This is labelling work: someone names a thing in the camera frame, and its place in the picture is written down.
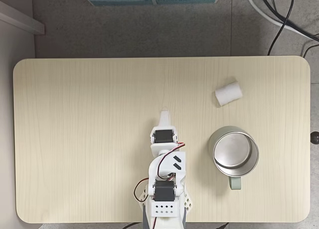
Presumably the short black cable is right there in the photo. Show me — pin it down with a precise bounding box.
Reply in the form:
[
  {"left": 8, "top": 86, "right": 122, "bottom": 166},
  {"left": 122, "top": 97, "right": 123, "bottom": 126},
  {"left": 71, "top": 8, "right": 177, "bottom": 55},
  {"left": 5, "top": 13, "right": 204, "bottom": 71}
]
[{"left": 302, "top": 44, "right": 319, "bottom": 58}]

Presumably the steel mug with green handle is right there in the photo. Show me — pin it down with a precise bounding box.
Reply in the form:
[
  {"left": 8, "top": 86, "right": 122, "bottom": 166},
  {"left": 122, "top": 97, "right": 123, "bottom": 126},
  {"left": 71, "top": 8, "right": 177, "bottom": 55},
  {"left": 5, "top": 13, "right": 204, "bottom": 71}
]
[{"left": 208, "top": 125, "right": 260, "bottom": 191}]

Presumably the red black base servo wire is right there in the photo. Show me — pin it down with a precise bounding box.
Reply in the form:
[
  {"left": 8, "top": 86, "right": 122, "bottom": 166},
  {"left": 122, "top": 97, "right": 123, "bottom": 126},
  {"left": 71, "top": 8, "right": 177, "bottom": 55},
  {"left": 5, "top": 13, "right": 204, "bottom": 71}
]
[{"left": 134, "top": 178, "right": 150, "bottom": 203}]

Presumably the grey ledge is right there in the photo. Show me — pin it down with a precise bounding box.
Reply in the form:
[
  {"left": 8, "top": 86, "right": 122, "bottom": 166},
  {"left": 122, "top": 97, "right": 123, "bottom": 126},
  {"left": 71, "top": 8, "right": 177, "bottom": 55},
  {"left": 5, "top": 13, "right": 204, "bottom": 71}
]
[{"left": 0, "top": 0, "right": 46, "bottom": 36}]

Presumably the long red black servo wire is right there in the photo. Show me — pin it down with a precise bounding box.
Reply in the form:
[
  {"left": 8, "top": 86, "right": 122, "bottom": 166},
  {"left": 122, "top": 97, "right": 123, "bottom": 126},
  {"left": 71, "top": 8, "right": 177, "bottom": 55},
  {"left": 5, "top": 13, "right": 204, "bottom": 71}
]
[{"left": 157, "top": 142, "right": 187, "bottom": 179}]

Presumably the thick white cable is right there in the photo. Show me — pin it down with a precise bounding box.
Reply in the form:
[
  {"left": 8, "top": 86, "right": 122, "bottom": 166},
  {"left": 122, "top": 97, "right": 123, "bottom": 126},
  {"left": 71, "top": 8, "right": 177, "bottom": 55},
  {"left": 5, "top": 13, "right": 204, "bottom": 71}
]
[{"left": 243, "top": 0, "right": 319, "bottom": 42}]

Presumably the long black cable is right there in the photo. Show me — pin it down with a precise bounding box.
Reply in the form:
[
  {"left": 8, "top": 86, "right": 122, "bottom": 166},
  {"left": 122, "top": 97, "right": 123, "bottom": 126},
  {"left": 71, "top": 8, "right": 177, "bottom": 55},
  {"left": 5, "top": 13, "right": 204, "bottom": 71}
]
[
  {"left": 258, "top": 0, "right": 319, "bottom": 40},
  {"left": 267, "top": 0, "right": 295, "bottom": 56}
]

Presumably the white gauze dressing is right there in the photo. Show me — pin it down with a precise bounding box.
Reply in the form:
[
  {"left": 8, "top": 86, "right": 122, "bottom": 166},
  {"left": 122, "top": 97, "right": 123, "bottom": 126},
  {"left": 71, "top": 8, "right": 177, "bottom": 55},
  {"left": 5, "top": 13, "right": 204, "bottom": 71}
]
[{"left": 214, "top": 81, "right": 244, "bottom": 108}]

